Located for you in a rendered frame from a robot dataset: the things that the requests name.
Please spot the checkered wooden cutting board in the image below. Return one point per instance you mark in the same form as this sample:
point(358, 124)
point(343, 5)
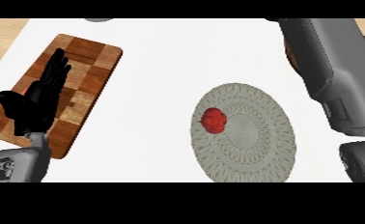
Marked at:
point(87, 73)

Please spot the grey round object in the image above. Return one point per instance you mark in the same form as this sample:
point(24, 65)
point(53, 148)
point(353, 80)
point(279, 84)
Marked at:
point(99, 19)

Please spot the brown bowl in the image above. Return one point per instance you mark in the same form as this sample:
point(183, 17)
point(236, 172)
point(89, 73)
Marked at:
point(290, 55)

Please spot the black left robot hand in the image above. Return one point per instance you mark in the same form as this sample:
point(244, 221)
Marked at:
point(40, 102)

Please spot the round grey woven placemat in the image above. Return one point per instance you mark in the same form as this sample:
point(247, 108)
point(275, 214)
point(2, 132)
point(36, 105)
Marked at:
point(251, 144)

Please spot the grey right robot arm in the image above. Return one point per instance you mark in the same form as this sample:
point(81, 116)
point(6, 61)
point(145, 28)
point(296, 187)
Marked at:
point(322, 60)

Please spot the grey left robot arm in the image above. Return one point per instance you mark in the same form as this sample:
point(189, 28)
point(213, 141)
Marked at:
point(24, 163)

